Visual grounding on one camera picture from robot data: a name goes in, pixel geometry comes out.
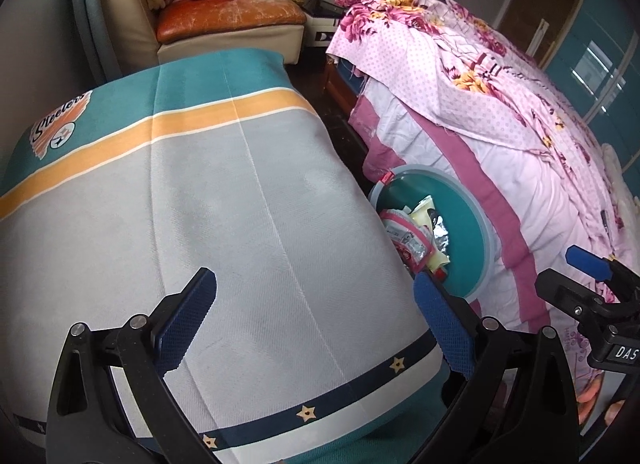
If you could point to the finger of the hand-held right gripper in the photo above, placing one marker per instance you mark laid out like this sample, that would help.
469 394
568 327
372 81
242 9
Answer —
587 261
570 296

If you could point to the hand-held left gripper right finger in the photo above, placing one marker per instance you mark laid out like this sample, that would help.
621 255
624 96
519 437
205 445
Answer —
445 329

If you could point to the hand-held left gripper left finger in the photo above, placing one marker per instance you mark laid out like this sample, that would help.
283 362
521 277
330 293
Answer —
187 324

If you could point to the pink white snack packet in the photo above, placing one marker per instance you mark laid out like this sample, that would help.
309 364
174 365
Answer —
402 236

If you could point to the teal round bin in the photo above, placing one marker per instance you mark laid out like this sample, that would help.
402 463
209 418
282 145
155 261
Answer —
465 224

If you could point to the person's right hand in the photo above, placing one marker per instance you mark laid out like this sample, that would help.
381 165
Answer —
592 394

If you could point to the white fluffy blanket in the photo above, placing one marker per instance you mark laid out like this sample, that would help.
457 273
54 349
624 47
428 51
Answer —
622 184

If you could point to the silver foil wrapper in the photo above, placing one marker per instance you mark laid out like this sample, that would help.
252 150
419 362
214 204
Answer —
441 236

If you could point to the pale yellow packet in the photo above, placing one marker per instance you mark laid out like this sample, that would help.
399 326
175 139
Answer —
425 211

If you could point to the pink floral quilt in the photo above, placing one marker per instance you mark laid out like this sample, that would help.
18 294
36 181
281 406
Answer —
475 94

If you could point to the teal wardrobe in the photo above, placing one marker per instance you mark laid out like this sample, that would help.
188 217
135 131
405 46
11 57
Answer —
590 44

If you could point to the orange seat cushion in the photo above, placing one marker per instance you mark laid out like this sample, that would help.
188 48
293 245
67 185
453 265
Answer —
230 19

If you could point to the cream sofa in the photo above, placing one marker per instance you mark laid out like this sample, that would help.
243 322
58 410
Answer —
125 9

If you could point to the black media devices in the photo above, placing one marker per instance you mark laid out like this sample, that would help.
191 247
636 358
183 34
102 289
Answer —
322 1

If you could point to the wooden bed frame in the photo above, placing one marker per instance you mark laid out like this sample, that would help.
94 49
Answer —
340 81

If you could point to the grey metal door frame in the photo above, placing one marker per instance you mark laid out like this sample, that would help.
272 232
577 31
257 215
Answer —
92 9

